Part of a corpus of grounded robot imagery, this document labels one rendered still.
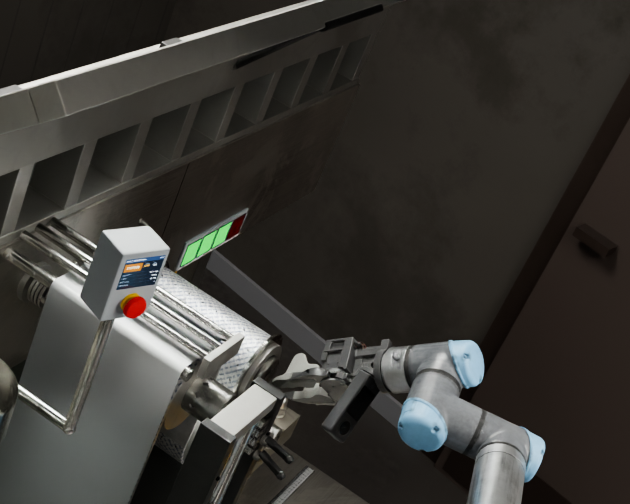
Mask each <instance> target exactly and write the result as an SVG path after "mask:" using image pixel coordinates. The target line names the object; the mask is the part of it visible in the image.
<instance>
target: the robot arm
mask: <svg viewBox="0 0 630 504"><path fill-rule="evenodd" d="M338 341H340V342H338ZM360 342H361V343H363V342H362V341H356V340H355V339H354V338H353V337H349V338H340V339H332V340H326V344H325V348H324V350H323V351H322V355H321V360H320V361H321V362H322V363H323V365H322V368H320V366H319V365H317V364H309V363H308V361H307V358H306V355H305V354H303V353H299V354H297V355H295V356H294V358H293V360H292V362H291V363H290V365H289V367H288V369H287V371H286V373H285V374H283V375H280V376H278V377H276V378H274V379H273V380H272V384H274V385H275V386H277V387H279V388H280V389H283V388H295V387H304V389H303V391H291V392H285V393H284V394H286V398H288V399H290V400H292V401H297V402H302V403H308V404H316V405H327V406H334V408H333V409H332V411H331V412H330V413H329V415H328V416H327V418H326V419H325V421H324V422H323V423H322V428H323V429H324V430H325V431H326V432H327V433H328V434H329V435H331V436H332V437H333V438H334V439H335V440H337V441H339V442H341V443H343V442H345V440H346V439H347V437H348V436H349V435H350V433H351V432H352V430H353V429H354V427H355V426H356V424H357V423H358V422H359V420H360V419H361V417H362V416H363V414H364V413H365V411H366V410H367V408H368V407H369V406H370V404H371V403H372V401H373V400H374V398H375V397H376V395H377V394H378V393H379V391H381V392H382V393H394V394H400V393H409V394H408V396H407V399H406V401H405V402H404V403H403V406H402V412H401V415H400V419H399V422H398V433H399V435H400V437H401V439H402V440H403V441H404V442H405V443H406V444H407V445H408V446H410V447H411V448H413V449H416V450H418V451H420V450H425V451H426V452H431V451H435V450H437V449H439V448H440V447H441V446H442V445H445V446H447V447H449V448H451V449H453V450H455V451H457V452H459V453H461V454H463V455H466V456H468V457H470V458H472V459H474V460H475V465H474V469H473V474H472V479H471V484H470V489H469V494H468V499H467V504H521V501H522V494H523V486H524V483H526V482H529V481H530V480H531V479H532V478H533V477H534V475H535V473H536V472H537V470H538V468H539V466H540V464H541V461H542V459H543V455H544V452H545V442H544V440H543V439H542V438H541V437H539V436H537V435H535V434H533V433H531V432H529V431H528V430H527V429H526V428H524V427H519V426H517V425H515V424H513V423H511V422H509V421H507V420H504V419H502V418H500V417H498V416H496V415H494V414H492V413H490V412H488V411H486V410H483V409H481V408H479V407H477V406H475V405H473V404H471V403H469V402H467V401H465V400H463V399H460V398H459V397H460V393H461V390H462V388H466V389H468V388H469V387H475V386H477V385H478V384H480V383H481V381H482V379H483V376H484V360H483V356H482V353H481V351H480V348H479V347H478V345H477V344H476V343H475V342H473V341H471V340H459V341H453V340H449V341H446V342H437V343H428V344H419V345H411V346H401V347H395V346H393V345H392V342H391V341H390V339H384V340H382V341H381V346H373V347H366V345H365V344H364V343H363V344H361V343H360ZM354 344H356V345H357V346H355V345H354ZM364 346H365V347H364Z"/></svg>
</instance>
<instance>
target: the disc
mask: <svg viewBox="0 0 630 504"><path fill-rule="evenodd" d="M272 343H277V344H278V345H280V346H281V345H282V335H281V334H279V333H277V334H274V335H272V336H270V337H269V338H268V339H267V340H266V341H265V342H264V343H263V344H262V345H261V346H260V347H259V348H258V349H257V350H256V352H255V353H254V354H253V355H252V357H251V358H250V360H249V361H248V362H247V364H246V365H245V367H244V369H243V370H242V372H241V374H240V375H239V377H238V379H237V381H236V383H235V385H234V388H233V390H232V391H233V392H234V393H236V394H237V397H238V391H239V388H240V386H241V383H242V381H243V379H244V377H245V375H246V374H247V372H248V370H249V369H250V367H251V366H252V364H253V363H254V361H255V360H256V359H257V358H258V356H259V355H260V354H261V353H262V352H263V351H264V350H265V349H266V348H267V347H268V346H269V345H270V344H272Z"/></svg>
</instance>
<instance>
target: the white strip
mask: <svg viewBox="0 0 630 504"><path fill-rule="evenodd" d="M3 258H5V259H6V260H8V261H9V262H11V263H12V264H13V265H15V266H16V267H18V268H19V269H21V270H22V271H24V272H25V273H27V274H28V275H30V276H31V277H33V278H34V279H35V280H37V281H38V282H40V283H41V284H43V285H44V286H46V287H47V288H49V292H48V295H47V298H46V301H45V304H44V307H43V310H42V313H41V316H40V319H39V323H38V326H37V329H36V332H35V335H34V338H33V341H32V344H31V347H30V350H29V353H28V357H27V360H26V363H25V366H24V369H23V372H22V375H21V378H20V381H19V384H20V385H21V386H23V387H24V388H26V389H27V390H28V391H30V392H31V393H33V394H34V395H35V396H37V397H38V398H40V399H41V400H42V401H44V402H45V403H47V404H48V405H49V406H51V407H52V408H54V409H55V410H56V411H58V412H59V413H61V414H62V415H63V416H65V417H67V414H68V411H69V409H70V406H71V403H72V400H73V397H74V395H75V392H76V389H77V386H78V383H79V380H80V378H81V375H82V372H83V369H84V366H85V364H86V361H87V358H88V355H89V352H90V349H91V347H92V344H93V341H94V338H95V335H96V332H97V330H98V327H99V324H100V320H99V319H98V318H97V317H96V316H95V315H94V313H93V312H92V311H91V310H90V309H89V307H88V306H87V305H86V304H85V303H84V301H83V300H82V299H81V297H80V294H81V291H82V288H81V287H79V286H78V285H76V284H75V283H73V282H72V281H70V280H69V279H67V278H66V277H64V276H63V275H62V276H60V277H59V278H57V277H55V276H54V275H52V274H51V273H50V272H48V271H47V270H45V269H44V268H42V267H41V266H39V265H38V264H36V263H35V262H33V261H32V260H30V259H29V258H27V257H26V256H24V255H23V254H21V253H20V252H19V251H17V250H16V249H14V248H13V247H11V246H10V247H8V248H7V249H6V250H5V251H4V253H3ZM191 363H192V362H190V361H189V360H187V359H186V358H184V357H183V356H181V355H180V354H178V353H177V352H175V351H174V350H172V349H171V348H169V347H168V346H166V345H165V344H163V343H162V342H160V341H159V340H157V339H156V338H155V337H153V336H152V335H150V334H149V333H147V332H146V331H144V330H143V329H141V328H140V327H138V326H137V325H135V324H134V323H132V322H131V321H129V320H128V319H126V318H125V317H123V318H117V319H115V321H114V324H113V327H112V330H111V332H110V335H109V338H108V341H107V343H106V346H105V349H104V352H103V354H102V357H101V360H100V363H99V365H98V368H97V371H96V374H95V377H94V379H93V382H92V385H91V388H90V390H89V393H88V396H87V399H86V401H85V404H84V407H83V410H82V412H81V415H80V418H79V421H78V424H77V427H76V431H75V432H74V433H73V434H71V435H68V434H65V433H64V432H63V430H61V429H60V428H58V427H57V426H56V425H54V424H53V423H52V422H50V421H49V420H47V419H46V418H45V417H43V416H42V415H40V414H39V413H38V412H36V411H35V410H33V409H32V408H31V407H29V406H28V405H26V404H25V403H24V402H22V401H21V400H19V399H17V402H16V405H15V408H14V411H13V414H12V417H11V420H10V423H9V426H8V429H7V433H6V436H5V438H4V440H3V442H2V443H1V444H0V504H128V502H129V500H130V497H131V495H132V492H133V490H134V487H135V485H136V482H137V480H138V478H139V475H140V473H141V470H142V468H143V465H144V463H145V460H146V458H147V455H148V453H149V450H150V448H151V446H152V443H153V441H154V438H155V436H156V433H157V431H158V428H159V426H160V423H161V421H162V418H163V416H164V413H165V411H166V409H167V406H168V404H169V401H170V399H171V396H172V394H173V391H174V389H175V386H176V384H177V381H178V379H179V378H181V379H182V380H184V381H185V382H187V381H188V380H189V379H190V378H191V377H192V375H193V373H194V370H193V369H191V368H190V367H188V365H189V364H191Z"/></svg>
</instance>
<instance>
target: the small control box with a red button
mask: <svg viewBox="0 0 630 504"><path fill-rule="evenodd" d="M169 252H170V248H169V247H168V246H167V245H166V244H165V242H164V241H163V240H162V239H161V238H160V237H159V236H158V235H157V234H156V233H155V232H154V231H153V229H152V228H151V227H149V226H141V227H132V228H122V229H113V230H104V231H102V232H101V235H100V238H99V241H98V244H97V247H96V250H95V253H94V256H93V259H92V262H91V265H90V268H89V270H88V273H87V276H86V279H85V282H84V285H83V288H82V291H81V294H80V297H81V299H82V300H83V301H84V303H85V304H86V305H87V306H88V307H89V309H90V310H91V311H92V312H93V313H94V315H95V316H96V317H97V318H98V319H99V320H100V321H105V320H111V319H117V318H123V317H127V318H131V319H133V318H136V317H138V316H140V315H141V314H145V313H146V312H147V311H148V308H149V305H150V303H151V300H152V297H153V295H154V292H155V289H156V287H157V284H158V281H159V279H160V276H161V273H162V271H163V268H164V265H165V263H166V260H167V257H168V255H169Z"/></svg>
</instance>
